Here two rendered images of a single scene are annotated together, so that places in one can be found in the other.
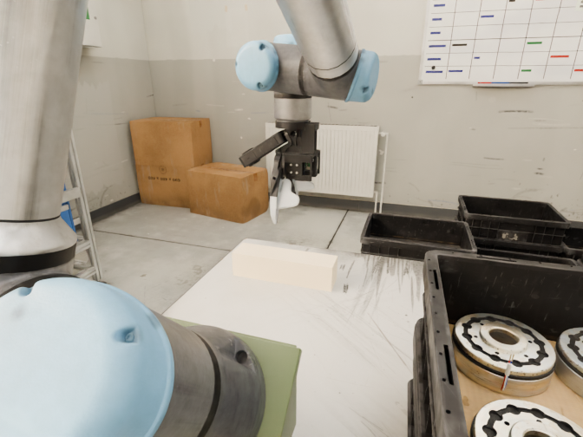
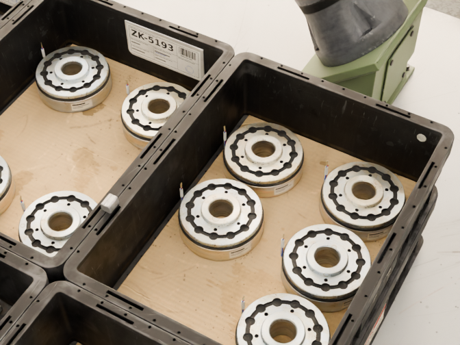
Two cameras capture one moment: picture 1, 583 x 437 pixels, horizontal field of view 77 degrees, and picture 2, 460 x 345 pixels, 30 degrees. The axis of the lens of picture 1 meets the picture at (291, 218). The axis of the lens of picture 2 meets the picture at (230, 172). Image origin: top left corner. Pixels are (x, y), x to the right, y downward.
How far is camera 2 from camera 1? 1.12 m
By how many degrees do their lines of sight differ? 82
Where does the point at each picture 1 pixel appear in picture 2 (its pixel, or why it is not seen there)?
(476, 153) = not seen: outside the picture
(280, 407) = (343, 69)
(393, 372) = (442, 235)
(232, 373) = (342, 17)
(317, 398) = not seen: hidden behind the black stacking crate
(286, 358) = (370, 60)
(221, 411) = (320, 18)
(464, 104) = not seen: outside the picture
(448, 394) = (272, 63)
